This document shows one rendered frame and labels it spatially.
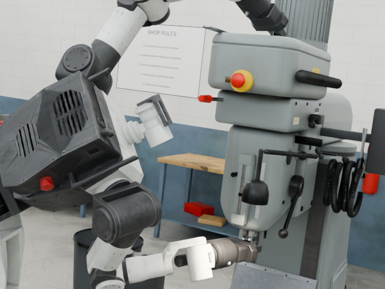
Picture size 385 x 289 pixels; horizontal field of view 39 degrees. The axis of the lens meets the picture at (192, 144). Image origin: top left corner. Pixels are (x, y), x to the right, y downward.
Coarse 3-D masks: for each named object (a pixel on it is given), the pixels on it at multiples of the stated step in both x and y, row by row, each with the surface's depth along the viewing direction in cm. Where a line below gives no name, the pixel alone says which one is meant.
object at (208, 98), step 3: (201, 96) 148; (204, 96) 148; (207, 96) 150; (210, 96) 151; (198, 99) 148; (201, 99) 148; (204, 99) 148; (207, 99) 149; (210, 99) 151; (213, 99) 154; (216, 99) 156; (219, 99) 158; (222, 99) 160; (204, 102) 149; (207, 102) 151; (210, 102) 152
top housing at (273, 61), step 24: (216, 48) 150; (240, 48) 146; (264, 48) 143; (288, 48) 142; (312, 48) 157; (216, 72) 150; (264, 72) 144; (288, 72) 143; (288, 96) 147; (312, 96) 166
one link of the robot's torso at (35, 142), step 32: (64, 96) 128; (96, 96) 133; (0, 128) 136; (32, 128) 130; (64, 128) 142; (96, 128) 122; (128, 128) 140; (0, 160) 133; (32, 160) 127; (64, 160) 124; (96, 160) 129; (128, 160) 127; (32, 192) 132; (64, 192) 133; (96, 192) 134
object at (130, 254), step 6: (132, 252) 196; (138, 252) 196; (144, 252) 197; (162, 276) 195; (138, 282) 188; (144, 282) 188; (150, 282) 187; (156, 282) 189; (162, 282) 196; (126, 288) 190; (132, 288) 189; (138, 288) 189; (144, 288) 188; (150, 288) 187; (156, 288) 190; (162, 288) 197
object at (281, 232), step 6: (294, 180) 167; (300, 180) 167; (294, 186) 166; (300, 186) 167; (294, 192) 166; (300, 192) 169; (294, 198) 166; (294, 204) 165; (288, 216) 163; (288, 222) 162; (282, 234) 159
